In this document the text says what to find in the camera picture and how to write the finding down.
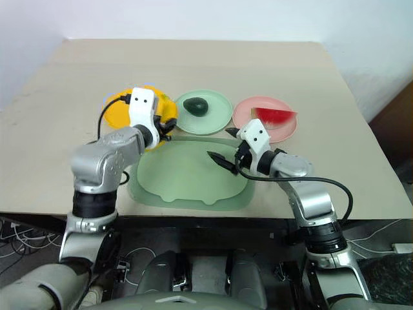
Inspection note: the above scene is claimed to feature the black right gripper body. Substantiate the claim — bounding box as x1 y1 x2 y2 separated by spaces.
234 141 254 172

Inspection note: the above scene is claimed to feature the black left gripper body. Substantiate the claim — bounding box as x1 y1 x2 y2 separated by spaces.
153 114 166 142

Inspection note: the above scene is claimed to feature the light green plate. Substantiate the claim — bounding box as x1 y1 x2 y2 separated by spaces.
174 89 234 135

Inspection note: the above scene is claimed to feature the pink plate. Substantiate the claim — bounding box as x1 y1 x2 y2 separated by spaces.
232 96 299 145

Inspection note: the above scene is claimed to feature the yellow plate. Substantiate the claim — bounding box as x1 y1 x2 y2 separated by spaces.
102 84 179 153

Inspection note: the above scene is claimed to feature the dark green avocado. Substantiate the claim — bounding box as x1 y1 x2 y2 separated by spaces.
183 97 208 116

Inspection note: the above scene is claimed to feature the light green silicone mat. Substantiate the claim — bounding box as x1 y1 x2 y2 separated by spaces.
128 135 256 212

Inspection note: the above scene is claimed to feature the red watermelon slice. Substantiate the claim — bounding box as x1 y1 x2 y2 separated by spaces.
250 107 299 128

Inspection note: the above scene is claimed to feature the dark rounded robot leg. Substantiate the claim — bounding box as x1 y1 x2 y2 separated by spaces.
135 251 190 296
230 249 269 309

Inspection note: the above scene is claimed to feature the grey robot torso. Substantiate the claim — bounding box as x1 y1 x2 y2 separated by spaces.
80 289 333 310

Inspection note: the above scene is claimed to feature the brown wooden cabinet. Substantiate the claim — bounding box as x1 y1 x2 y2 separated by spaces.
367 79 413 171

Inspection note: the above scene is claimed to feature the dark speckled floor mat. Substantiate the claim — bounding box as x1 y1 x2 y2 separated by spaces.
357 253 413 306

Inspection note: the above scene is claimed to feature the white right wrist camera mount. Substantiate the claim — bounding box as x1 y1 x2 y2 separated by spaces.
236 119 272 176

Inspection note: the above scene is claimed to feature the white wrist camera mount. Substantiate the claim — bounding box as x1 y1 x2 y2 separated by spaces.
236 119 272 176
128 87 161 148

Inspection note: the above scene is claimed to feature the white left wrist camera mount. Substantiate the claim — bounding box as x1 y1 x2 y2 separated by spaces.
128 87 161 148

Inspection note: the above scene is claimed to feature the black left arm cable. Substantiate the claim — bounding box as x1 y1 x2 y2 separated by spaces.
97 92 132 187

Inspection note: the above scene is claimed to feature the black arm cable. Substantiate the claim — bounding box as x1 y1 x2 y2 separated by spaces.
97 92 132 187
234 152 354 227

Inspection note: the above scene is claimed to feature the black table frame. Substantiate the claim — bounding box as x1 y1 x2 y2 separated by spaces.
0 211 310 256

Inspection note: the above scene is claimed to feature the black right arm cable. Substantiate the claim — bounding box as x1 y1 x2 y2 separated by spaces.
234 152 354 227

